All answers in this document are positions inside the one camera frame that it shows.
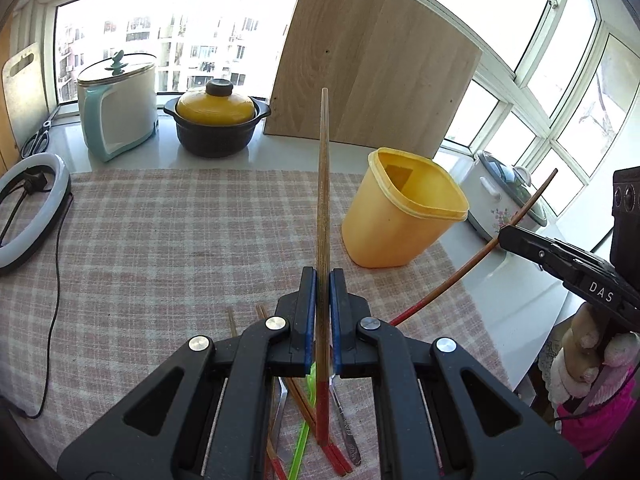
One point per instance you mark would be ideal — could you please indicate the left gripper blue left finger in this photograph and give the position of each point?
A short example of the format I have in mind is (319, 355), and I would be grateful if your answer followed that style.
(203, 413)

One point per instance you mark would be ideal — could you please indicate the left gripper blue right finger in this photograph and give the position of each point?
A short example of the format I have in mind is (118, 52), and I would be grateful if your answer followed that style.
(439, 413)

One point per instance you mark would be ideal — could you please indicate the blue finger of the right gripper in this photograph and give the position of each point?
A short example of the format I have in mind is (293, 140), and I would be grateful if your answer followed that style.
(556, 257)

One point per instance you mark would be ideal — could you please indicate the right hand pink sleeve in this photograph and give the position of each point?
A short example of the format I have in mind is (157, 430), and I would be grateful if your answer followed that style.
(586, 352)

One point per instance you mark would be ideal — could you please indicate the metal fork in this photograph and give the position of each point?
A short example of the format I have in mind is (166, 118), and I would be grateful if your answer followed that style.
(278, 414)

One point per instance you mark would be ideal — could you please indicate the metal spoon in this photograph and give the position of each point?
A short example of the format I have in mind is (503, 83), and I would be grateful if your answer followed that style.
(350, 443)

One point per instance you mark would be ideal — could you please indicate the white floral rice cooker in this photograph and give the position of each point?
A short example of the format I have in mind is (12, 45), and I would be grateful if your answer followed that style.
(495, 191)

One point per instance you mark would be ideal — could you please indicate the yellow plastic container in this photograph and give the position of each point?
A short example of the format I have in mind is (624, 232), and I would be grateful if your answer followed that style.
(404, 203)

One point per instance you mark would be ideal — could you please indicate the pink plaid tablecloth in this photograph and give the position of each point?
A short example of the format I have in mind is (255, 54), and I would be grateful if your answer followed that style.
(145, 260)

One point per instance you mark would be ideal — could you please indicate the large light wooden board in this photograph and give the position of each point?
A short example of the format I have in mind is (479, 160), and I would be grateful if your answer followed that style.
(395, 70)

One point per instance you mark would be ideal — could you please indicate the black pot yellow lid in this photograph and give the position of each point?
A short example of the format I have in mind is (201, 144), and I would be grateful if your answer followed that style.
(216, 122)

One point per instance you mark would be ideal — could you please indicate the black scissors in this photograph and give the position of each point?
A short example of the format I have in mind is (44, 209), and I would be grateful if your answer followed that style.
(38, 142)

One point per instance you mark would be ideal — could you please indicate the pine plank cutting board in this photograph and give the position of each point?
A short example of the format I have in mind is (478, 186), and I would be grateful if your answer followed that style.
(8, 147)

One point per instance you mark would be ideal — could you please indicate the white teal electric pot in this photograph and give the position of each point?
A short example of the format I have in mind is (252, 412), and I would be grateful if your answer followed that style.
(117, 103)

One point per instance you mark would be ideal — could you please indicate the small grey cutting board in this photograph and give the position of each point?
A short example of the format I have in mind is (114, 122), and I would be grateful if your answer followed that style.
(23, 88)

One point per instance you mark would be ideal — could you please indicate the black camera box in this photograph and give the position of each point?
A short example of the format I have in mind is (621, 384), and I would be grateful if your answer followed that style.
(625, 249)

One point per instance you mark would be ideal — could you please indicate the white ring light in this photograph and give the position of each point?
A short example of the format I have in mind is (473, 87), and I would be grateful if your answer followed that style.
(28, 171)

